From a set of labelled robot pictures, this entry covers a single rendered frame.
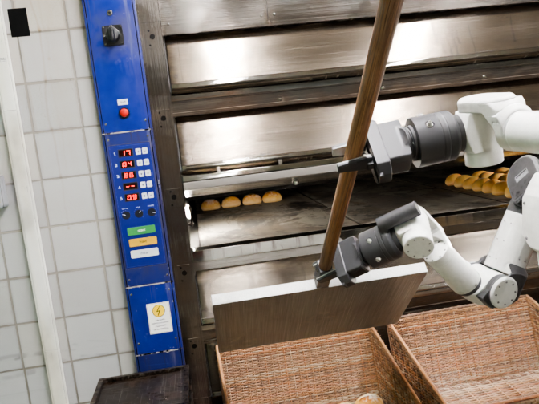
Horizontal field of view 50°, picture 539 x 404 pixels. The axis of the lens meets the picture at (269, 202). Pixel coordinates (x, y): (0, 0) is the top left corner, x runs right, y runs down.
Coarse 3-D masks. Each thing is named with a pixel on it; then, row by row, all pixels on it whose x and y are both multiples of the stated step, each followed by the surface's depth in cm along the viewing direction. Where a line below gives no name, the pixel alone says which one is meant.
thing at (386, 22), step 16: (384, 0) 72; (400, 0) 72; (384, 16) 74; (384, 32) 76; (384, 48) 78; (368, 64) 82; (384, 64) 81; (368, 80) 84; (368, 96) 86; (368, 112) 89; (352, 128) 94; (368, 128) 93; (352, 144) 96; (352, 176) 104; (336, 192) 110; (336, 208) 113; (336, 224) 118; (336, 240) 124
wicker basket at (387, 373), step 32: (224, 352) 196; (256, 352) 198; (288, 352) 199; (320, 352) 201; (384, 352) 189; (224, 384) 178; (256, 384) 196; (288, 384) 198; (320, 384) 199; (384, 384) 195
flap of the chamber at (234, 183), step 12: (504, 156) 211; (300, 168) 182; (312, 168) 183; (324, 168) 183; (336, 168) 183; (204, 180) 178; (216, 180) 179; (228, 180) 179; (240, 180) 180; (252, 180) 180; (264, 180) 181; (276, 180) 185; (288, 180) 190; (300, 180) 195; (312, 180) 200; (192, 192) 186; (204, 192) 190; (216, 192) 195
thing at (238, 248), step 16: (480, 208) 212; (496, 208) 209; (368, 224) 206; (448, 224) 207; (256, 240) 200; (272, 240) 198; (288, 240) 199; (304, 240) 200; (320, 240) 201; (192, 256) 195; (208, 256) 196; (224, 256) 196
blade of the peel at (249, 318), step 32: (256, 288) 143; (288, 288) 143; (320, 288) 143; (352, 288) 147; (384, 288) 151; (416, 288) 155; (224, 320) 149; (256, 320) 153; (288, 320) 158; (320, 320) 162; (352, 320) 167; (384, 320) 172
